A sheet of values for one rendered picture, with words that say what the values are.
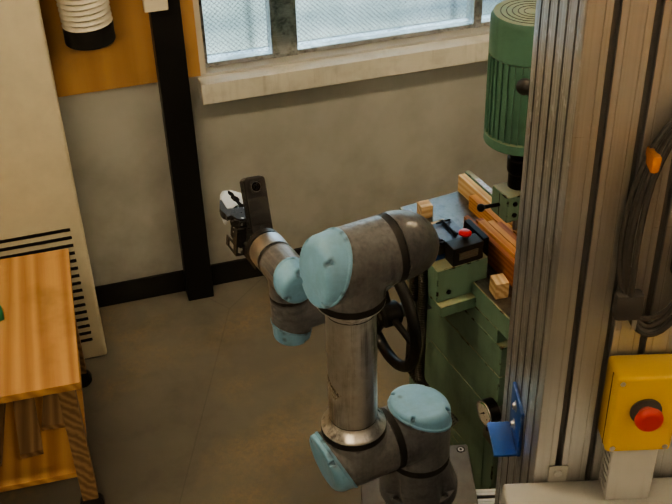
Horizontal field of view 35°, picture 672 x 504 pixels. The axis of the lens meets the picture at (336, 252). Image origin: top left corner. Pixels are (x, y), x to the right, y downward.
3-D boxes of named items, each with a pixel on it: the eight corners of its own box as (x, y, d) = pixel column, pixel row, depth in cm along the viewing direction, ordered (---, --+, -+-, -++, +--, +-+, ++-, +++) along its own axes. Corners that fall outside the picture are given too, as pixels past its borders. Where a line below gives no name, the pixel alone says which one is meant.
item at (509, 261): (462, 239, 263) (463, 216, 259) (467, 237, 263) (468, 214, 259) (517, 292, 244) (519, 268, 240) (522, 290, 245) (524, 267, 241)
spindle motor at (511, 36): (468, 132, 246) (475, 4, 229) (532, 115, 252) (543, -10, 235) (510, 165, 233) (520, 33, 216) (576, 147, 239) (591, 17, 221)
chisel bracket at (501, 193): (489, 215, 256) (491, 184, 251) (538, 200, 260) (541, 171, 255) (506, 230, 250) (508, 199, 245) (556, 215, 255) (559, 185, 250)
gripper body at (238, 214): (223, 242, 216) (246, 272, 207) (224, 205, 212) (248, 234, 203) (257, 236, 219) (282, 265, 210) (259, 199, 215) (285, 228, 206)
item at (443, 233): (414, 242, 251) (414, 223, 248) (454, 230, 255) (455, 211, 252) (441, 271, 241) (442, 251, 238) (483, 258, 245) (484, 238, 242)
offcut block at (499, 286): (488, 289, 245) (489, 275, 243) (501, 287, 246) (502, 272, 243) (495, 299, 242) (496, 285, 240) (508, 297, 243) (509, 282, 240)
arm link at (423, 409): (462, 459, 199) (466, 406, 191) (401, 485, 194) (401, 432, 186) (429, 420, 208) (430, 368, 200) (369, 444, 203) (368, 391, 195)
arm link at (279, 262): (282, 314, 196) (279, 276, 191) (258, 283, 204) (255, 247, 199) (320, 301, 199) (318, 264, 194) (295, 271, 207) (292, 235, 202)
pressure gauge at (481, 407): (475, 420, 251) (476, 394, 247) (488, 415, 252) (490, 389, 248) (489, 437, 246) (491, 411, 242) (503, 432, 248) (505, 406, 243)
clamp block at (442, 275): (407, 271, 257) (407, 240, 252) (455, 256, 262) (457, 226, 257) (437, 304, 246) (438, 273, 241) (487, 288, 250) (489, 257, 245)
